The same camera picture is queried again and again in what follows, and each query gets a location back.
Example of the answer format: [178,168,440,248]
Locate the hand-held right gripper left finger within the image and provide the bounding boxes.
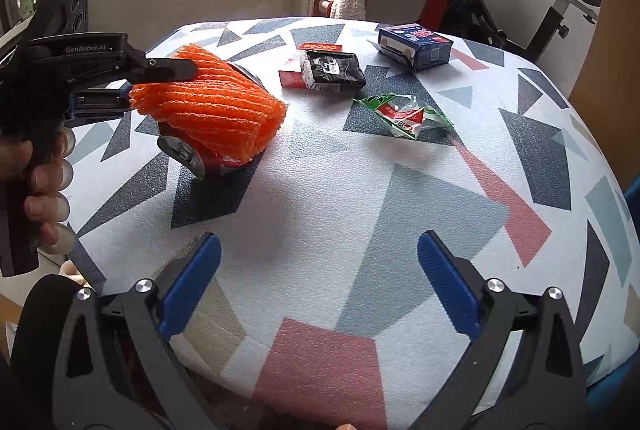
[51,232,223,430]

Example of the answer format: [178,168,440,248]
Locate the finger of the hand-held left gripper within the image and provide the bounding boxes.
[70,82,138,118]
[131,56,199,85]

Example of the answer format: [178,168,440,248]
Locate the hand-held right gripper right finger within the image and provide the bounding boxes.
[416,230,587,430]

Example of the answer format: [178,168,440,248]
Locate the orange foam fruit net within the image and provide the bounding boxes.
[128,44,287,162]

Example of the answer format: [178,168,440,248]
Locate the person's left hand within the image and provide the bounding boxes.
[0,127,77,255]

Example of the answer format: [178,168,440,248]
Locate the crushed red drink can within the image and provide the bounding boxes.
[156,122,251,181]

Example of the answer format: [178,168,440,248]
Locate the red flat packet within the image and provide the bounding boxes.
[278,42,343,88]

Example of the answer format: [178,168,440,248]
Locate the black plastic packet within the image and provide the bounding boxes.
[300,50,367,91]

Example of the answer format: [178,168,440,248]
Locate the green and red wrapper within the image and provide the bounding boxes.
[352,94,453,139]

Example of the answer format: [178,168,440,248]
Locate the blue curved object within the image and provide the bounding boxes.
[585,345,640,406]

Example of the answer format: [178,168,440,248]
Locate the blue cardboard box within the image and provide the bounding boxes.
[377,24,454,71]

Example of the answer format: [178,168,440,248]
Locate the wooden door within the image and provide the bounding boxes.
[572,0,640,191]

